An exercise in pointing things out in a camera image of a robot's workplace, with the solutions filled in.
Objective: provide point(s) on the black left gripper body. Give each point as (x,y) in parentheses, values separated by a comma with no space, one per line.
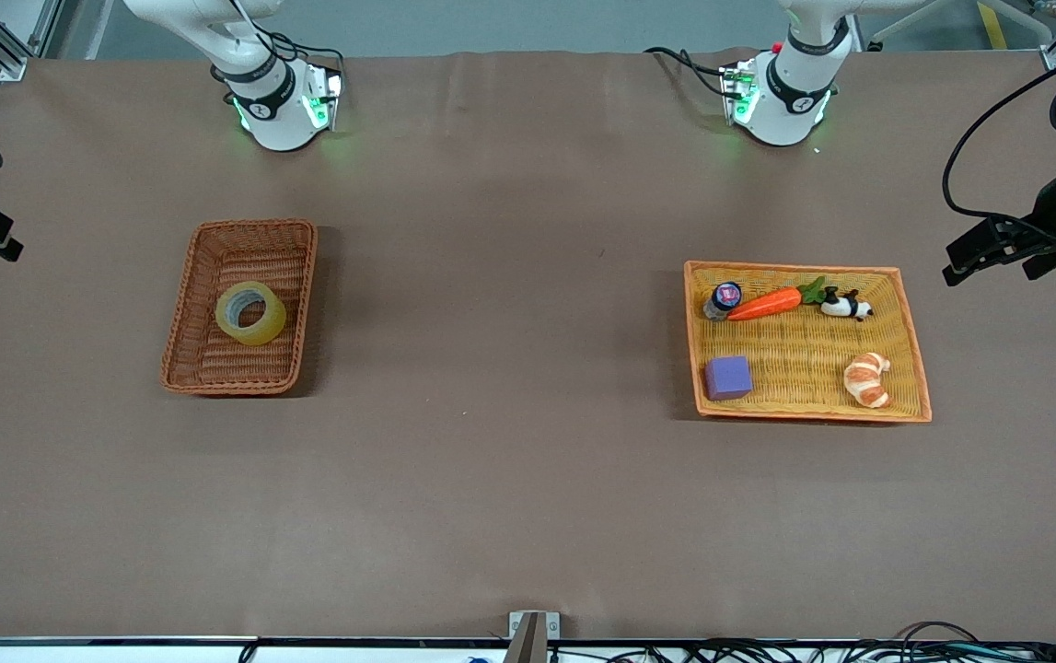
(1055,204)

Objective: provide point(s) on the clear yellowish tape roll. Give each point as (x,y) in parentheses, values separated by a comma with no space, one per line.
(265,330)

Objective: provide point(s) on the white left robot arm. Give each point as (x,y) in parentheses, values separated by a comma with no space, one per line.
(785,92)

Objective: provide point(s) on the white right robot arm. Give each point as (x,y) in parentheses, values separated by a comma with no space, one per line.
(274,110)

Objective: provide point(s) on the orange wicker basket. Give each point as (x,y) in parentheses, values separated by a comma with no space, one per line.
(804,405)

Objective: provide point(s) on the brown wicker basket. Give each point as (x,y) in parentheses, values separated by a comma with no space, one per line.
(196,368)

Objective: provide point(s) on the black white panda toy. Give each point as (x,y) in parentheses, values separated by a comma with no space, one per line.
(845,304)

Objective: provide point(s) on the toy croissant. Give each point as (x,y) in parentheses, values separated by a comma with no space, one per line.
(866,379)

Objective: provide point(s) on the orange toy carrot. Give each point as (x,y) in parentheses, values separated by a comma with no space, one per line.
(767,304)

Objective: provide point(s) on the small dark-capped bottle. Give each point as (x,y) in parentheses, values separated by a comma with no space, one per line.
(725,297)

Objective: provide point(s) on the purple cube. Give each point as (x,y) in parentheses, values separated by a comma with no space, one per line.
(728,378)

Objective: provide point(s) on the brown table cover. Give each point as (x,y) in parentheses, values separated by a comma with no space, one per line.
(528,479)

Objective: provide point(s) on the aluminium frame profile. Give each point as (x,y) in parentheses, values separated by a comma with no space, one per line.
(7,60)

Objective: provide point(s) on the metal bracket with brown strip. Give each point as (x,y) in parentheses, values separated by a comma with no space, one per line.
(532,637)

